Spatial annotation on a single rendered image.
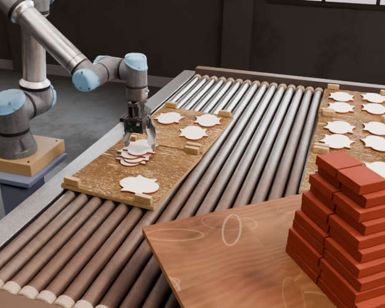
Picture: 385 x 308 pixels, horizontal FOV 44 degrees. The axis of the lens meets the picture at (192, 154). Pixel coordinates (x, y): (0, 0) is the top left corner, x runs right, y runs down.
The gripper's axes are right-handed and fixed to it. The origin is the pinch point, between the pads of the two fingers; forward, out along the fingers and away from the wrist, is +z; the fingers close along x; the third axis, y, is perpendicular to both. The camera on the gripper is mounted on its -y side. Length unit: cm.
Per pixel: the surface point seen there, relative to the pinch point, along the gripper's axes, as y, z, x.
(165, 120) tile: -33.6, 2.5, -0.1
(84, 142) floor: -190, 97, -121
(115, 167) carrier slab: 11.9, 3.4, -5.4
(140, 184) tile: 23.1, 2.6, 7.9
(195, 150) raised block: -5.4, 1.2, 19.8
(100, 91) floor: -321, 97, -161
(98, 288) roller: 70, 5, 13
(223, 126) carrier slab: -36.4, 3.3, 25.1
